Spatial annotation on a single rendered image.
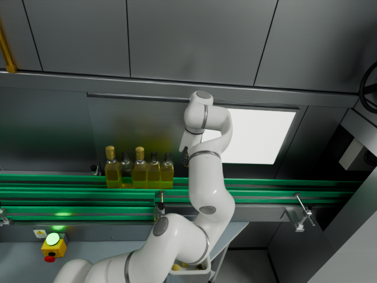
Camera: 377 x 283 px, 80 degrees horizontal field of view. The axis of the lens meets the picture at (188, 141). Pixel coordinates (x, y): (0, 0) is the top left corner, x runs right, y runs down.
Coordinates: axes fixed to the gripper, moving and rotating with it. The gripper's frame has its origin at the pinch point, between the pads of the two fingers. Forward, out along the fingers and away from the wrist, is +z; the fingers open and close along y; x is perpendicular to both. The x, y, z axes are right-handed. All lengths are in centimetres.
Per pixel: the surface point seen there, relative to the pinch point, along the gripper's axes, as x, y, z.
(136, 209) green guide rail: -10.2, 19.2, 20.0
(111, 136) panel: -35.6, 3.2, 5.0
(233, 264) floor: 46, -32, 112
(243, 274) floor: 55, -28, 111
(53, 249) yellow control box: -32, 43, 36
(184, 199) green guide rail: 3.4, 0.7, 24.6
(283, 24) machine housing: 13, -32, -49
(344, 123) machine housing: 55, -51, -15
